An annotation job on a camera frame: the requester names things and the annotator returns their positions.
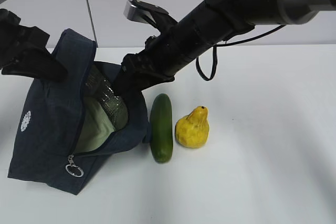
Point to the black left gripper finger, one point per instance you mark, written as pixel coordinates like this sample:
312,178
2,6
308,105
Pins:
11,72
40,62

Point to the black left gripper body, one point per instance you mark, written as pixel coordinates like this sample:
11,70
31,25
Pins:
14,35

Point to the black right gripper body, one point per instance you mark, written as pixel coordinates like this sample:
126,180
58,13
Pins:
140,67

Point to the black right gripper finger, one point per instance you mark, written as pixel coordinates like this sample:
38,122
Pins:
126,80
144,82

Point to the glass container with green lid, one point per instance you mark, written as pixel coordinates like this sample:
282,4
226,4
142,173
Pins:
101,120

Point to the green cucumber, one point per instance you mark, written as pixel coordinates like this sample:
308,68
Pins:
161,143

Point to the dark blue fabric lunch bag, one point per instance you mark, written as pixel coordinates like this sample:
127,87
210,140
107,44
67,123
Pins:
53,115

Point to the yellow pear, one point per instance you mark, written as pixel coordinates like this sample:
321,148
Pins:
192,130

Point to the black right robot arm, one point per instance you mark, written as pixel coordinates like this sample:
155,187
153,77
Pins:
210,22

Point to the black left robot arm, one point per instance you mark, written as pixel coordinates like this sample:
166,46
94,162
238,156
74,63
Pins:
24,52

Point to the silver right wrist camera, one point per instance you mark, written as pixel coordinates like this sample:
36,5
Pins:
142,12

